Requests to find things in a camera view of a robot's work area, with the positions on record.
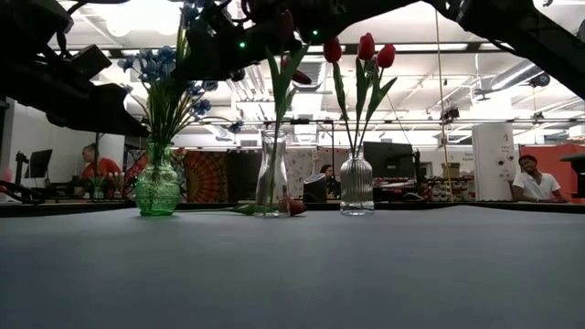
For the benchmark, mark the dark red artificial tulip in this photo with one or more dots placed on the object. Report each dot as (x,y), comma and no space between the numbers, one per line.
(285,25)

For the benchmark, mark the black curtain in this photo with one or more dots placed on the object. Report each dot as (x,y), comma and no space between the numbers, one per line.
(240,176)

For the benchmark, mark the black monitor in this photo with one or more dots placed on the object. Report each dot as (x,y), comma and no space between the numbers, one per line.
(388,160)
(40,162)

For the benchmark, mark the cardboard box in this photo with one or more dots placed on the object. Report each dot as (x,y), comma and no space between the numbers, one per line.
(451,171)

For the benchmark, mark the green textured glass vase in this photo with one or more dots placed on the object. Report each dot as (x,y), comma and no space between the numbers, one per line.
(157,187)

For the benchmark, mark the orange cloth partition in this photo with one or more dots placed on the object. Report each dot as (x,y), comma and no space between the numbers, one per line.
(569,169)

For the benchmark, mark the black hanging camera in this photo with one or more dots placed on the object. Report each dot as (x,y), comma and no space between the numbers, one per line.
(451,114)
(540,80)

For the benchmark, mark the parts bin shelf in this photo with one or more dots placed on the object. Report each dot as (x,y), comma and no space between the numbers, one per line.
(450,192)

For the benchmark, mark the overhead frame bar with lights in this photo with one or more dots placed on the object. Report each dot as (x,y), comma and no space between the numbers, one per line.
(411,47)

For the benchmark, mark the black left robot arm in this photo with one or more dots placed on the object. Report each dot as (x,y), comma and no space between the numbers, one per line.
(55,91)

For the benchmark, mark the bright red artificial tulip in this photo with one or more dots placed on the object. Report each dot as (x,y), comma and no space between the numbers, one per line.
(366,45)
(332,50)
(386,56)

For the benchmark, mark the white round column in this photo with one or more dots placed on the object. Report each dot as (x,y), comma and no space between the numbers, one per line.
(493,160)

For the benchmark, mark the clear ribbed glass bottle vase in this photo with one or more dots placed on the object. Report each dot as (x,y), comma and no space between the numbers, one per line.
(356,183)

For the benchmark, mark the pinkish red artificial tulip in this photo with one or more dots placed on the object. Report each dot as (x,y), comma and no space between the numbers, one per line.
(297,208)

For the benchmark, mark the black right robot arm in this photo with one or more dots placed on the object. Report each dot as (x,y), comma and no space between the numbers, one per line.
(525,27)

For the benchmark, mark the clear smooth glass carafe vase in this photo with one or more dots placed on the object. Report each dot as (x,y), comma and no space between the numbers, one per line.
(273,183)

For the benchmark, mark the person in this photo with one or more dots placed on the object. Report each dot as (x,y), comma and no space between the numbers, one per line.
(535,183)
(328,171)
(103,166)

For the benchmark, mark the colourful mandala tapestry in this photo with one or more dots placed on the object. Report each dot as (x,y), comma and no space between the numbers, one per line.
(205,178)

